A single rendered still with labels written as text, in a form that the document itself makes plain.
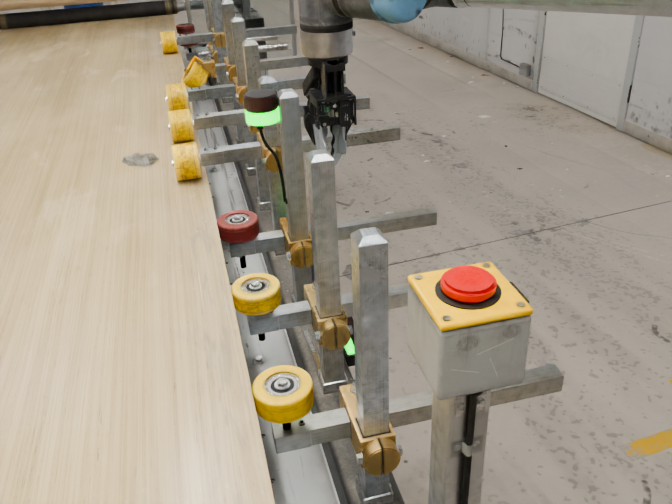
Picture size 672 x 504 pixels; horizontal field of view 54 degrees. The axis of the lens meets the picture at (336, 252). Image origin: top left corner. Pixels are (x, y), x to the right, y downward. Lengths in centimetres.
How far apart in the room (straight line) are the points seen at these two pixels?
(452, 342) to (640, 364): 204
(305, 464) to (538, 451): 105
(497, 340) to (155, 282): 77
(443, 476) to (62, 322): 70
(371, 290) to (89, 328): 49
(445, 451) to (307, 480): 61
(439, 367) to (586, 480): 159
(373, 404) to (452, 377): 39
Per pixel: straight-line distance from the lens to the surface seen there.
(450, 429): 56
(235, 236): 129
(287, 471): 118
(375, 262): 75
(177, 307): 109
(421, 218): 140
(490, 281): 49
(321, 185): 97
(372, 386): 86
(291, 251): 128
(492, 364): 50
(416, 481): 198
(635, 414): 230
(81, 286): 120
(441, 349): 47
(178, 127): 172
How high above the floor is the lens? 149
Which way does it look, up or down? 30 degrees down
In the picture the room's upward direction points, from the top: 3 degrees counter-clockwise
